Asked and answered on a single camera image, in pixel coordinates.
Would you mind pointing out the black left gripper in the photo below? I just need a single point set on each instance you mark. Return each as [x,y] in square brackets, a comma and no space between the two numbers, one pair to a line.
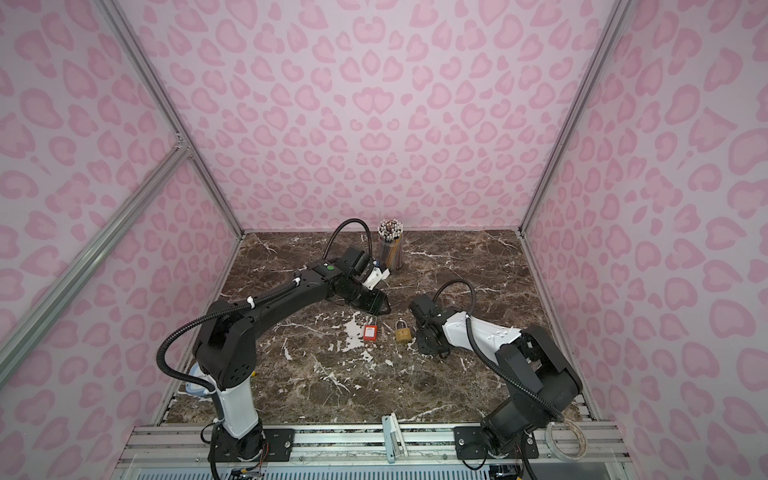
[376,303]

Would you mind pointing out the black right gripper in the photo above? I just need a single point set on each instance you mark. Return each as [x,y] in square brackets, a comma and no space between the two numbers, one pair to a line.
[424,349]

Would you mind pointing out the brass padlock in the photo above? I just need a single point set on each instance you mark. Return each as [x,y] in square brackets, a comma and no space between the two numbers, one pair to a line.
[402,333]

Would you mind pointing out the red safety padlock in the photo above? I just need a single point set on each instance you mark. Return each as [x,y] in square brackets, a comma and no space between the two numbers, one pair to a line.
[370,333]

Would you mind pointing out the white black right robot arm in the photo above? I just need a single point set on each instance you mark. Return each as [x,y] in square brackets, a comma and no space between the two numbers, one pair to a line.
[541,382]

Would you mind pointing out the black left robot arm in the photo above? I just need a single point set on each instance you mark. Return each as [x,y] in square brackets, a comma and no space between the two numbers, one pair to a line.
[227,344]

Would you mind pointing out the roll of clear tape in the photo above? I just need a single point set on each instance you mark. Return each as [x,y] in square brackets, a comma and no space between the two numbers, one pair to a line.
[566,440]

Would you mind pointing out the diagonal aluminium brace left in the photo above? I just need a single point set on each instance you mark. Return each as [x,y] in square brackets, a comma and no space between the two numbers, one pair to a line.
[38,321]

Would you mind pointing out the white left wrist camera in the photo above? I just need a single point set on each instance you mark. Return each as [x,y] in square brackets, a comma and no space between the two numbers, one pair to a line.
[375,277]

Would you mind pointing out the aluminium clamp bracket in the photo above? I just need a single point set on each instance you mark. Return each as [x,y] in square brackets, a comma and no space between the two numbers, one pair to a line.
[394,442]

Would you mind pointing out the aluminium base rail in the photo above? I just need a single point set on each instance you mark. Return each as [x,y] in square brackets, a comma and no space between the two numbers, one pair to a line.
[357,451]

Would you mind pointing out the aluminium corner post left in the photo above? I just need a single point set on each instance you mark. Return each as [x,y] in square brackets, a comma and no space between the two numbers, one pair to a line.
[131,46]

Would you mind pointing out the aluminium corner post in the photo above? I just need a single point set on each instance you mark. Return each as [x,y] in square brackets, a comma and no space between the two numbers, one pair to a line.
[620,15]
[131,46]

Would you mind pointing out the aluminium corner post right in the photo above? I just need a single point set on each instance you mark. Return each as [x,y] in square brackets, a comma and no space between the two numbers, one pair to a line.
[620,15]

